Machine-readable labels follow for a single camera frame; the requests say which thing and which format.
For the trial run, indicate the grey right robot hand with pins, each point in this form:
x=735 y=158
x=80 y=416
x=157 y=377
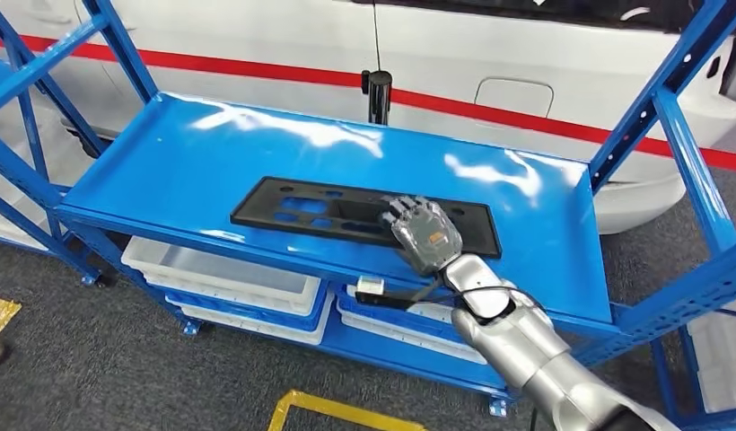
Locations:
x=427 y=238

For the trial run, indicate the long black plastic panel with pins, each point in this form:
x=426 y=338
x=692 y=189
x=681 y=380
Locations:
x=478 y=235

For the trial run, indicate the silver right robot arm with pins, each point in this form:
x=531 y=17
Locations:
x=522 y=351

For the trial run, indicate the white car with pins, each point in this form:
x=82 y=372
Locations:
x=439 y=59

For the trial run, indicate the yellow floor tape square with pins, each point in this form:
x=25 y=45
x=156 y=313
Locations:
x=320 y=404
x=2 y=309

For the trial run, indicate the red barrier belt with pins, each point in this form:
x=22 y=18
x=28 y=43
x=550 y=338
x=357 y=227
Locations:
x=255 y=67

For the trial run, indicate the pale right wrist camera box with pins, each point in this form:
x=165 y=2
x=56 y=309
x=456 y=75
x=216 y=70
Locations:
x=370 y=285

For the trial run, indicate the black camera bracket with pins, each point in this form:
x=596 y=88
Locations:
x=386 y=300

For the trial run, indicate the black stanchion post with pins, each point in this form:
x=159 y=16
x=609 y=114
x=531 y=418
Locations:
x=378 y=98

